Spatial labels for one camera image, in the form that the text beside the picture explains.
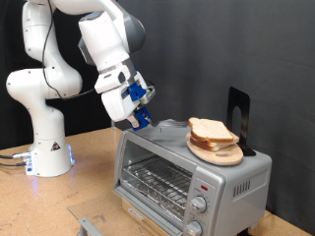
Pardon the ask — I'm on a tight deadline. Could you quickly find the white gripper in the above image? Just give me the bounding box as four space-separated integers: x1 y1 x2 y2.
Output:
100 70 157 129

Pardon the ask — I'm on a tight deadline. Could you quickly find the metal spatula with blue block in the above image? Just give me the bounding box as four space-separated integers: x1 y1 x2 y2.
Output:
132 106 188 132

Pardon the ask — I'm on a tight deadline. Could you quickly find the white bread slice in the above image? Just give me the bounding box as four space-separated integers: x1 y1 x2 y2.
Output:
189 131 240 152
187 117 234 144

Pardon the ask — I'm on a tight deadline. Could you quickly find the glass oven door with handle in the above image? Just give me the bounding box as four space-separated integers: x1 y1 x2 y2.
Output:
67 186 185 236

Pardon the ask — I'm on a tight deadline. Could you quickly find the foil lined oven tray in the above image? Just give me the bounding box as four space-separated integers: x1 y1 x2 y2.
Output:
120 163 191 221

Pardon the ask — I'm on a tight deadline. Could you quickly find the silver toaster oven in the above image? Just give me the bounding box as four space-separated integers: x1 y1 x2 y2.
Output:
112 119 274 236

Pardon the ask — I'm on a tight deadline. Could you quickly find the round wooden cutting board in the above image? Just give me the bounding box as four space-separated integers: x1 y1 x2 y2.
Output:
185 132 245 167

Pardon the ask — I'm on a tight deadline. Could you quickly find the silver temperature knob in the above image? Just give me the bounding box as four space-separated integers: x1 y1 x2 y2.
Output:
189 195 209 214

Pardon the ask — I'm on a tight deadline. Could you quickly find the black metal bookend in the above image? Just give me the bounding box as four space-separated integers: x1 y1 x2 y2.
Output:
225 87 258 157

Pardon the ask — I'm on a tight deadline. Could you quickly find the silver timer knob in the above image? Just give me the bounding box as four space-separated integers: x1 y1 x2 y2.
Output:
184 220 204 236

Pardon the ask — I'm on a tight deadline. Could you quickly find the wire oven rack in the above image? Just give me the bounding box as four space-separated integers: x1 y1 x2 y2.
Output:
121 155 194 212

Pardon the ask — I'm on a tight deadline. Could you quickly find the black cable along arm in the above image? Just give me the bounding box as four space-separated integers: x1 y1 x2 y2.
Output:
40 0 96 100

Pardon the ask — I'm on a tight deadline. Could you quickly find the base cable with silver connector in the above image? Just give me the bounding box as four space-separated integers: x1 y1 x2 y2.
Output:
0 150 32 161

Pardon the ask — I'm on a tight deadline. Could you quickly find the thin black base cable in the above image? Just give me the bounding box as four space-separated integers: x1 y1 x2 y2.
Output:
0 160 28 168

